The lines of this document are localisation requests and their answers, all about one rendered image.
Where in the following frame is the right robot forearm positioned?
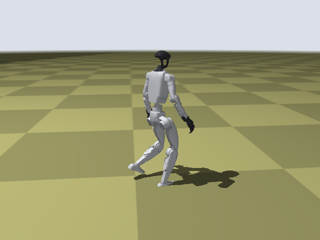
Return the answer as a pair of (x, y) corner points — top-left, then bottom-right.
(174, 94), (188, 119)

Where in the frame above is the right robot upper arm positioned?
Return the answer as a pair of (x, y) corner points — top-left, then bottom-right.
(164, 73), (176, 103)

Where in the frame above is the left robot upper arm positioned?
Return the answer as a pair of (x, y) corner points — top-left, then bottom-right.
(143, 72), (150, 98)

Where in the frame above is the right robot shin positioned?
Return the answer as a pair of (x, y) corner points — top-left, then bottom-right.
(161, 149), (178, 185)

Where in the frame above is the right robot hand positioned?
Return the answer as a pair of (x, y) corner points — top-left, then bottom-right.
(181, 116), (195, 134)

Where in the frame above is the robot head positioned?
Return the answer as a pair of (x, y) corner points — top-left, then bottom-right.
(154, 50), (171, 72)

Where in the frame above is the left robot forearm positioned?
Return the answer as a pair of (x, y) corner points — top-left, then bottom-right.
(143, 95), (152, 114)

